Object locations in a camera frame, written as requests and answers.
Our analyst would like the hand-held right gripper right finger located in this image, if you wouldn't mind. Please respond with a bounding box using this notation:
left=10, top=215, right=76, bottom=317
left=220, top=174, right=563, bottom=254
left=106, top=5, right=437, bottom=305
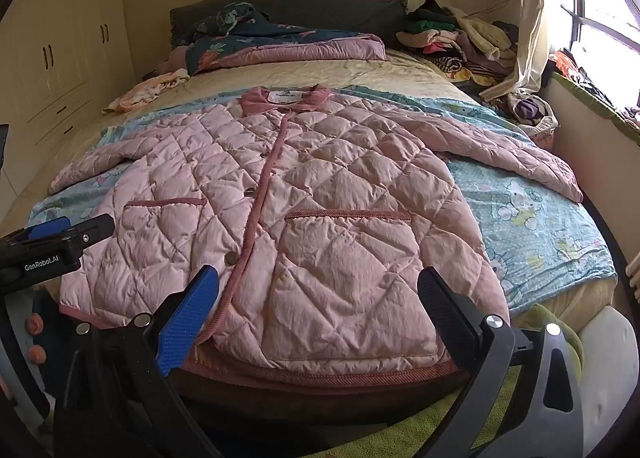
left=400, top=265, right=586, bottom=458

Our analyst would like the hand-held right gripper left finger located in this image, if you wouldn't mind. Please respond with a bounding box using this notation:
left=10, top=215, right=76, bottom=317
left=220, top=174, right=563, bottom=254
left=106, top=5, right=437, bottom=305
left=52, top=264, right=223, bottom=458

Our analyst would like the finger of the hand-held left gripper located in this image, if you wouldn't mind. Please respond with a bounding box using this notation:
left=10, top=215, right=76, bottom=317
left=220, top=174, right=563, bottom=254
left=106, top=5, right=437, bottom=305
left=55, top=214, right=115, bottom=259
left=20, top=217, right=72, bottom=241

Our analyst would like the pink quilted comforter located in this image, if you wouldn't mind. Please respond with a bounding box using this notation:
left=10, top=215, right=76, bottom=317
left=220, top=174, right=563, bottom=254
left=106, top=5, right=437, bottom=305
left=48, top=84, right=584, bottom=379

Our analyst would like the pile of mixed clothes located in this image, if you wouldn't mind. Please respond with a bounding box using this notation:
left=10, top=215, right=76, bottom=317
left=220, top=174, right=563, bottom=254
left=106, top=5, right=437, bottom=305
left=395, top=0, right=523, bottom=86

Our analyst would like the person's left hand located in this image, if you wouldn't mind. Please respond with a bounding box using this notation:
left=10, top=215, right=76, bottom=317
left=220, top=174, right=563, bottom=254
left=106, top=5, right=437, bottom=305
left=25, top=314, right=48, bottom=364

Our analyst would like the blue cartoon printed blanket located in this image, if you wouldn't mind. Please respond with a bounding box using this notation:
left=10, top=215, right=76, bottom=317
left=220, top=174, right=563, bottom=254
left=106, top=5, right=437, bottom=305
left=27, top=84, right=618, bottom=311

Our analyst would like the green fuzzy cloth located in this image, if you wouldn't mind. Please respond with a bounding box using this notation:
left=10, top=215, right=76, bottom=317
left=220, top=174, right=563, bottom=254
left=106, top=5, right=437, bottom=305
left=320, top=303, right=583, bottom=458

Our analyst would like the peach patterned cloth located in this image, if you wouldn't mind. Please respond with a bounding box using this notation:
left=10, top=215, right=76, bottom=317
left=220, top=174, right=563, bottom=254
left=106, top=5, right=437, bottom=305
left=102, top=69, right=191, bottom=115

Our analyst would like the white rounded stool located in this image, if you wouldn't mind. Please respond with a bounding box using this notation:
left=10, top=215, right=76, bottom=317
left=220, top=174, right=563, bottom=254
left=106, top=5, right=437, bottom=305
left=580, top=305, right=638, bottom=439

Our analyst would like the cream wardrobe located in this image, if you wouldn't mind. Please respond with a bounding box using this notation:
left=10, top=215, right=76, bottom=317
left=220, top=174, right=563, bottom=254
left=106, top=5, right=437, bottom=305
left=0, top=0, right=138, bottom=179

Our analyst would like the green windowsill cover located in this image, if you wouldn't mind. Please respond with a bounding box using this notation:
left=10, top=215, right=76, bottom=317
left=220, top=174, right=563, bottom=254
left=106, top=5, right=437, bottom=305
left=550, top=71, right=640, bottom=144

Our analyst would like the bed with beige sheet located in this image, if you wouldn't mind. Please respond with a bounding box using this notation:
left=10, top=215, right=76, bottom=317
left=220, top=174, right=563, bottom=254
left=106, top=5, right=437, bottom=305
left=0, top=46, right=626, bottom=419

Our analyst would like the floral navy and pink quilt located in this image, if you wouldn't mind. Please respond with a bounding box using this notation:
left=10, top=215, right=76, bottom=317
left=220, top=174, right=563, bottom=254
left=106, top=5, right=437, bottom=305
left=185, top=2, right=387, bottom=76

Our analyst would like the cream curtain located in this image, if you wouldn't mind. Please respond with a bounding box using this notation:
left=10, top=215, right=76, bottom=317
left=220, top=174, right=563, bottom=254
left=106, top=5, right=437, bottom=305
left=480, top=0, right=561, bottom=102

